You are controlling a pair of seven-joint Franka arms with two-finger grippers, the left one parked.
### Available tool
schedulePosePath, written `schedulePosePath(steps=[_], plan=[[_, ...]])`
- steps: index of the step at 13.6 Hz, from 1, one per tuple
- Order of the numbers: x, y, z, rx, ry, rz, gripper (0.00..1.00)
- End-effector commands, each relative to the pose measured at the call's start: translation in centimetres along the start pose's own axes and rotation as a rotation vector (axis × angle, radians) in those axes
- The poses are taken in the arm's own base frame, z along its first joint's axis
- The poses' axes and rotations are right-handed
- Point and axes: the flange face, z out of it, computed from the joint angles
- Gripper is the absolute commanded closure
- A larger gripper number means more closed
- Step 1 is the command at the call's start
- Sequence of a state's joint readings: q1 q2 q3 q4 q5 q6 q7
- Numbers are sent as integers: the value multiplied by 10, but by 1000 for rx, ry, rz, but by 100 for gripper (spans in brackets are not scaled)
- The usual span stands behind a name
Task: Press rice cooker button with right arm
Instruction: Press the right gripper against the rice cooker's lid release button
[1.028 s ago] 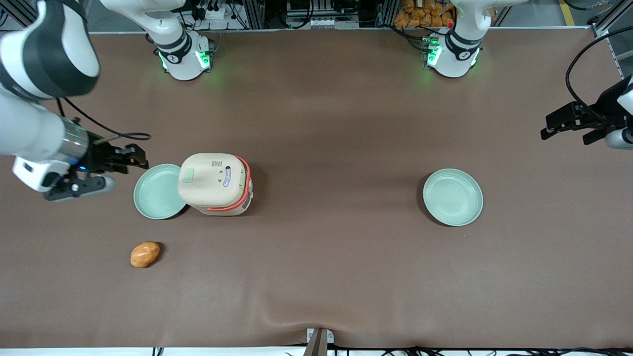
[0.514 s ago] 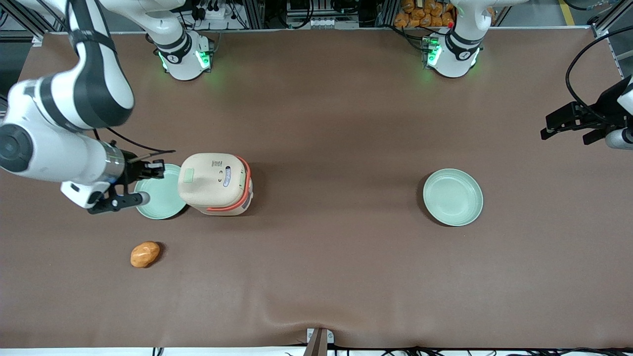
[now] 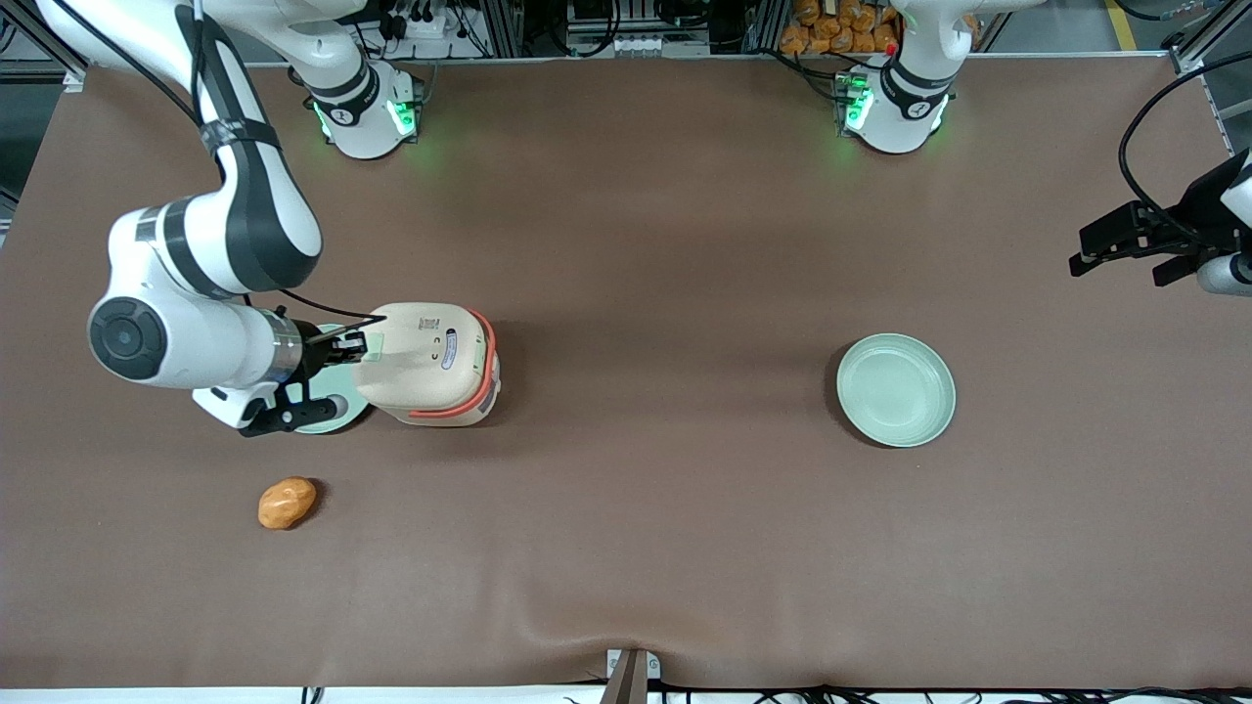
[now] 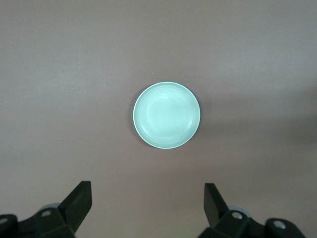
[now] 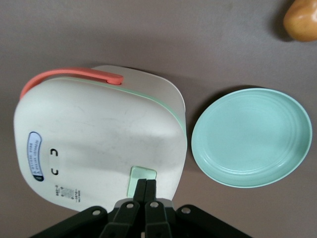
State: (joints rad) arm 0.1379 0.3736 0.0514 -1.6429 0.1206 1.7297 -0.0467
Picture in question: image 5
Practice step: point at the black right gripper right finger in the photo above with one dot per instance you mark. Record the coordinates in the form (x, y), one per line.
(157, 218)

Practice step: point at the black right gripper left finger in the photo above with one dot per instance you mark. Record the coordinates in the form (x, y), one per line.
(123, 218)

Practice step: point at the pale green round plate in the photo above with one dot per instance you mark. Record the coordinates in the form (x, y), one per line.
(250, 138)

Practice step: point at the brown table mat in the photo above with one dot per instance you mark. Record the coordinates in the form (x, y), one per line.
(123, 32)

